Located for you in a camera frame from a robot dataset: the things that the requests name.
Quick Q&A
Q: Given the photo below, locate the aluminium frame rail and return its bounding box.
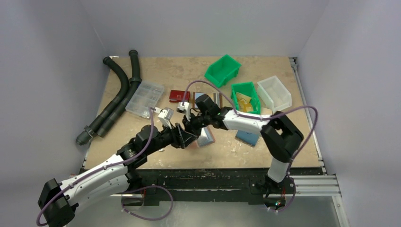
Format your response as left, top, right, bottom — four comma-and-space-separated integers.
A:
283, 175, 350, 227

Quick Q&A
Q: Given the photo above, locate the clear white plastic bin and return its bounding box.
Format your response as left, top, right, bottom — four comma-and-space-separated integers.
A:
256, 76, 292, 112

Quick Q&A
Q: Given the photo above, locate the right black corrugated hose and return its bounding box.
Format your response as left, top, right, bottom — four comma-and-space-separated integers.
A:
96, 50, 142, 138

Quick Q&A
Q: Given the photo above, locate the purple cable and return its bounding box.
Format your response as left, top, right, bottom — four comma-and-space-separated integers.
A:
36, 107, 174, 227
183, 80, 319, 214

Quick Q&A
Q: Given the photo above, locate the large green plastic bin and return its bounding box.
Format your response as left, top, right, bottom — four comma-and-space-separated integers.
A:
204, 54, 242, 88

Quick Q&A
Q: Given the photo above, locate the small green plastic bin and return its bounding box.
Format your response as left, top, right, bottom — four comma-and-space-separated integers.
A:
231, 82, 261, 114

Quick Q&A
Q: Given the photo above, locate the black corrugated hose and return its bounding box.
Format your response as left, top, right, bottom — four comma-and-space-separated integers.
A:
96, 50, 142, 138
75, 56, 130, 146

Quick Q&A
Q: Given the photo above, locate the blue leather card holder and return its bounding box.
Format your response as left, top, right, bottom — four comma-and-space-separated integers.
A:
235, 131, 260, 147

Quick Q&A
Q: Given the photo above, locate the left black corrugated hose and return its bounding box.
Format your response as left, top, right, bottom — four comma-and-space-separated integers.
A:
75, 56, 130, 146

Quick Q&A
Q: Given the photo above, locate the brown open card holder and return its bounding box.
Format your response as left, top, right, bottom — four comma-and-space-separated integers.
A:
192, 92, 223, 109

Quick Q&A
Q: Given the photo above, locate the clear plastic organizer box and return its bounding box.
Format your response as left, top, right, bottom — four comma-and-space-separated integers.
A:
125, 81, 165, 119

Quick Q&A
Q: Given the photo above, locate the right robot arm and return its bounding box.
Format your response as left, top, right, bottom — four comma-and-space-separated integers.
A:
177, 94, 304, 183

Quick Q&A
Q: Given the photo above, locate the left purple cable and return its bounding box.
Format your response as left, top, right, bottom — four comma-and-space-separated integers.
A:
36, 107, 174, 227

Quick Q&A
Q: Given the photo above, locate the red leather card holder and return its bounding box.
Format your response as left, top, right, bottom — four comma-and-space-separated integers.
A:
169, 90, 191, 103

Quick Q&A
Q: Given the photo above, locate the pink leather card holder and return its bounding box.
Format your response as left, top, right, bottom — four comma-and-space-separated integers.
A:
196, 127, 215, 148

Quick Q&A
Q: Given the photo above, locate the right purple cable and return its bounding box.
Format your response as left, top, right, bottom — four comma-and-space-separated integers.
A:
183, 80, 319, 214

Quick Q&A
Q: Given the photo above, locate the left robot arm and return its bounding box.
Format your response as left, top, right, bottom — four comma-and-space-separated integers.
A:
36, 123, 201, 227

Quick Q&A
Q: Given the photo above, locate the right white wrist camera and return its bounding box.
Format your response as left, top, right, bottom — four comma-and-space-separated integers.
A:
177, 101, 191, 121

